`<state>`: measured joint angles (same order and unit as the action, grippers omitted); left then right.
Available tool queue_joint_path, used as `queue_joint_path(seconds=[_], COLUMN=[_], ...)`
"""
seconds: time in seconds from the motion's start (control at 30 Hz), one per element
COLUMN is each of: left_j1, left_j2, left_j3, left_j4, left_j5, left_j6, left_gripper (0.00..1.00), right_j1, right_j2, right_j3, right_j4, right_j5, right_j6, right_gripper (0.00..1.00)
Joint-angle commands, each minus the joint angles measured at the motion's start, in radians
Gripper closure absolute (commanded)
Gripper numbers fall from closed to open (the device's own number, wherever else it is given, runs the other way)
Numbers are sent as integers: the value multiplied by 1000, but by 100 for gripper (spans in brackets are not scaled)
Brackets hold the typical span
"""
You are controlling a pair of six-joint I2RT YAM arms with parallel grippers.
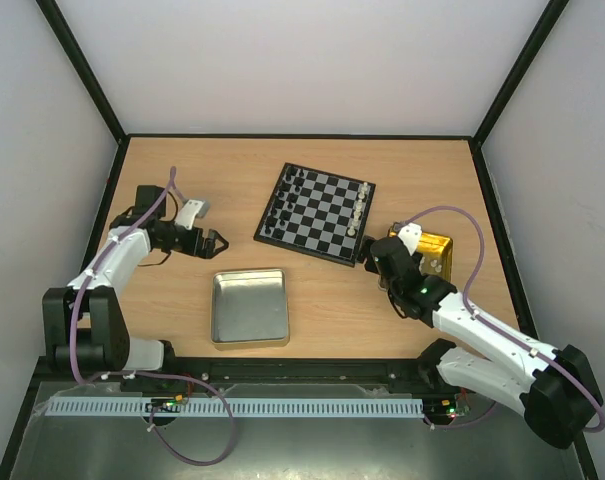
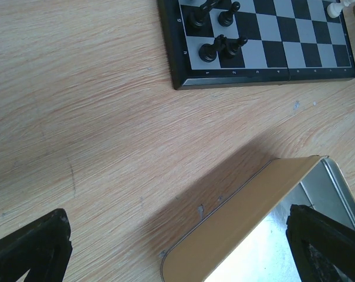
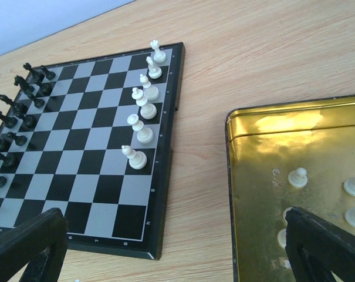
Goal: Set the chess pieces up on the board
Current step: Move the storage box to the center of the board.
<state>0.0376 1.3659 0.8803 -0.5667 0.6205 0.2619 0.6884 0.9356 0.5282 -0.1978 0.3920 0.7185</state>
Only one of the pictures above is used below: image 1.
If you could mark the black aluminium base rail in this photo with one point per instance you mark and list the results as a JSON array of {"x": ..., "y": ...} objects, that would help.
[{"x": 417, "y": 377}]

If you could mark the black white chess board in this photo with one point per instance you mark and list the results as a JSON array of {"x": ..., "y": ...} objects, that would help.
[{"x": 317, "y": 213}]

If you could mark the light blue slotted cable duct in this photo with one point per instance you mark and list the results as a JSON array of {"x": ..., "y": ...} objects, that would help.
[{"x": 238, "y": 407}]

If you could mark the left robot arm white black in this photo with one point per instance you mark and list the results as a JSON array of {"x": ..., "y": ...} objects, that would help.
[{"x": 84, "y": 326}]

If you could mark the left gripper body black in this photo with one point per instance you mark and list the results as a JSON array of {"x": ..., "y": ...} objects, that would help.
[{"x": 186, "y": 247}]

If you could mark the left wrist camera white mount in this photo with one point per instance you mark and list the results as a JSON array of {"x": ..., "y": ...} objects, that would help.
[{"x": 191, "y": 210}]

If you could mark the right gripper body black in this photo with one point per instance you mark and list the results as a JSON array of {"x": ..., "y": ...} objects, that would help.
[{"x": 370, "y": 257}]

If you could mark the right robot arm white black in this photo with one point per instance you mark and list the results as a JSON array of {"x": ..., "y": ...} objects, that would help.
[{"x": 553, "y": 390}]

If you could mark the gold metal tin tray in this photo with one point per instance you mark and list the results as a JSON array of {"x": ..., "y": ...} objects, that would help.
[{"x": 434, "y": 253}]

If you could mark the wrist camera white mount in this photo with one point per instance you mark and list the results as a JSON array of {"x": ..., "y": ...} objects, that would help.
[
  {"x": 191, "y": 210},
  {"x": 410, "y": 235}
]

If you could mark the silver metal tin tray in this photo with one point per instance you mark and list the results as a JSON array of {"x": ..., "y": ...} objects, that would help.
[{"x": 249, "y": 309}]

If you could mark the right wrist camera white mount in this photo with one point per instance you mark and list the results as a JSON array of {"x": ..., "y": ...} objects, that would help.
[{"x": 410, "y": 235}]

